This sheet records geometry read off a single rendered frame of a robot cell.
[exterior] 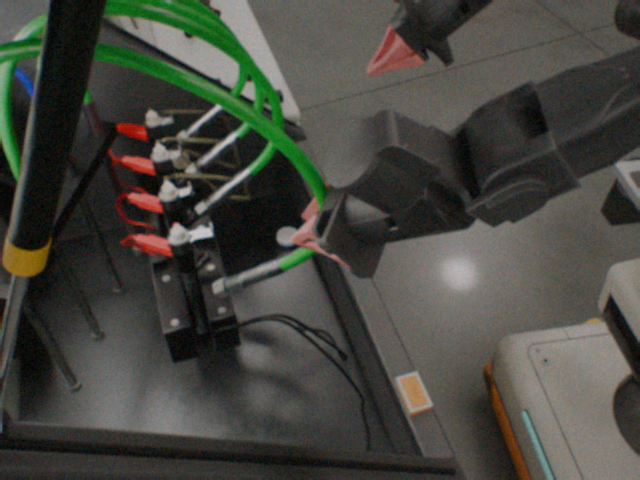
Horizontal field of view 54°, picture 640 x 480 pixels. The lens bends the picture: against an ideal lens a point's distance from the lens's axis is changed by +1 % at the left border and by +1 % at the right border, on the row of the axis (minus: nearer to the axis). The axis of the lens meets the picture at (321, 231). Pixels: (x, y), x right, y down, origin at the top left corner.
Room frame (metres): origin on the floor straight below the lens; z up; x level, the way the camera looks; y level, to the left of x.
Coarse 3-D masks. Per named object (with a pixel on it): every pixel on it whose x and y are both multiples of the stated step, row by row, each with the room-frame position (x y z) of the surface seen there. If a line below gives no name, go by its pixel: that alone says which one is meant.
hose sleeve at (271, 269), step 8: (264, 264) 0.43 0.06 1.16; (272, 264) 0.43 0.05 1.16; (240, 272) 0.44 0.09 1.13; (248, 272) 0.43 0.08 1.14; (256, 272) 0.43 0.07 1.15; (264, 272) 0.42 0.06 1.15; (272, 272) 0.42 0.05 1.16; (280, 272) 0.42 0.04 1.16; (232, 280) 0.43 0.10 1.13; (240, 280) 0.43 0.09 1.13; (248, 280) 0.42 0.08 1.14; (256, 280) 0.42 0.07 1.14; (264, 280) 0.42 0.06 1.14; (232, 288) 0.42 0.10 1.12; (240, 288) 0.42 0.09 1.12
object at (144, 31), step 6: (108, 18) 0.85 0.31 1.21; (114, 18) 0.85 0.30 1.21; (120, 18) 0.89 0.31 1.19; (126, 18) 0.95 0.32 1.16; (138, 18) 1.08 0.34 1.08; (120, 24) 0.88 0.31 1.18; (126, 24) 0.91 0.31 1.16; (132, 24) 0.97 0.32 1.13; (138, 24) 1.05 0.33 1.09; (144, 24) 1.12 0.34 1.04; (126, 30) 0.89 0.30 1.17; (132, 30) 0.94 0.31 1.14; (138, 30) 1.01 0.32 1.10; (144, 30) 1.08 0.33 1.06; (150, 30) 1.16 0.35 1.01; (138, 36) 0.97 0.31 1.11; (144, 36) 1.04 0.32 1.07; (150, 36) 1.12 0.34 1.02; (150, 42) 1.08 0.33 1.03
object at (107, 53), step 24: (0, 48) 0.44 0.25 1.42; (24, 48) 0.44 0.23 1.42; (120, 48) 0.44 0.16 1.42; (144, 72) 0.43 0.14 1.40; (168, 72) 0.43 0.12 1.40; (216, 96) 0.43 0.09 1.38; (264, 120) 0.43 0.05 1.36; (288, 144) 0.42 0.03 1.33; (312, 168) 0.42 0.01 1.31; (312, 240) 0.42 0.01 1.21; (288, 264) 0.42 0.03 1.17
